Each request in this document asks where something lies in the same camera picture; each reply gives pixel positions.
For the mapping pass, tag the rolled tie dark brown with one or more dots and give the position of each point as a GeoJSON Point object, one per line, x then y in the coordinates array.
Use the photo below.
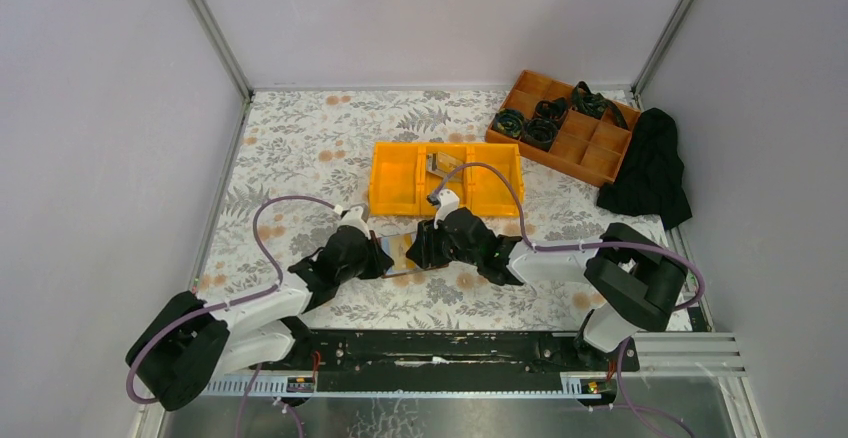
{"type": "Point", "coordinates": [540, 133]}

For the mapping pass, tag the yellow plastic bin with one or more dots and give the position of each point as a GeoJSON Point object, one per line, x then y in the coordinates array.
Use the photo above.
{"type": "Point", "coordinates": [488, 196]}
{"type": "Point", "coordinates": [458, 183]}
{"type": "Point", "coordinates": [395, 181]}

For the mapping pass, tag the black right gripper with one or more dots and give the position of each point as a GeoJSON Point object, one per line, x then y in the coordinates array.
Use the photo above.
{"type": "Point", "coordinates": [436, 245]}

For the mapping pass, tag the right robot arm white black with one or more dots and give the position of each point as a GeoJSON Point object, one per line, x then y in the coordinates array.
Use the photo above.
{"type": "Point", "coordinates": [639, 281]}

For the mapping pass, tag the brown leather card holder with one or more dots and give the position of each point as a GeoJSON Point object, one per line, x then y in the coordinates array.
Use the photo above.
{"type": "Point", "coordinates": [385, 243]}

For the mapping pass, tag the rolled tie green yellow pattern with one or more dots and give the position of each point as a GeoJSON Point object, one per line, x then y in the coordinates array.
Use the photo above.
{"type": "Point", "coordinates": [510, 123]}

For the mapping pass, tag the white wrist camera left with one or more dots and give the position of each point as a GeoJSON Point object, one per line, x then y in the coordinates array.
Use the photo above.
{"type": "Point", "coordinates": [356, 217]}

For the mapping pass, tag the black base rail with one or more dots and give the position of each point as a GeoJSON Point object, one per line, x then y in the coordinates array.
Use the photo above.
{"type": "Point", "coordinates": [427, 361]}

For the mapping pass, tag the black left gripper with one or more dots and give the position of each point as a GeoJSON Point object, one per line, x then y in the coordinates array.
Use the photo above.
{"type": "Point", "coordinates": [371, 253]}

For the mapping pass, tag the black cloth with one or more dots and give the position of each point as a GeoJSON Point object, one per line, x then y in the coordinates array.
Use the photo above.
{"type": "Point", "coordinates": [650, 178]}

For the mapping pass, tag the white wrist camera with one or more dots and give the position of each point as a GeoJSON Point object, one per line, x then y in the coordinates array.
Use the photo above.
{"type": "Point", "coordinates": [445, 201]}
{"type": "Point", "coordinates": [356, 217]}

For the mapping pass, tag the wooden compartment tray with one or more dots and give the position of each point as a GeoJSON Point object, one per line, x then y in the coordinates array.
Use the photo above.
{"type": "Point", "coordinates": [585, 148]}

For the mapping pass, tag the loose dark floral tie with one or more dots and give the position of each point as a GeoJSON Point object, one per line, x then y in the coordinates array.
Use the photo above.
{"type": "Point", "coordinates": [595, 105]}

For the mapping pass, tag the rolled tie dark orange pattern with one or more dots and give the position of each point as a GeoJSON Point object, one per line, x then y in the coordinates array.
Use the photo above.
{"type": "Point", "coordinates": [552, 111]}

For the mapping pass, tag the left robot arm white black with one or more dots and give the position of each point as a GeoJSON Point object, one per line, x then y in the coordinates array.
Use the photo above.
{"type": "Point", "coordinates": [192, 342]}

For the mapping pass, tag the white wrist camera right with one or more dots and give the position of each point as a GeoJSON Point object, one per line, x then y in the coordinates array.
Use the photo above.
{"type": "Point", "coordinates": [445, 201]}

